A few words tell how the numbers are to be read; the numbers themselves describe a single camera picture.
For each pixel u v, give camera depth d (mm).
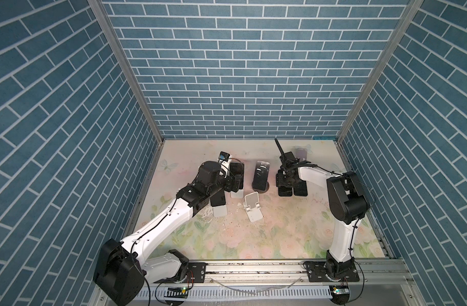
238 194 954
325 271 733
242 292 706
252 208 873
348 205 525
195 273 745
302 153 1046
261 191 954
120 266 382
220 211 912
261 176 937
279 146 938
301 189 990
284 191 948
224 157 671
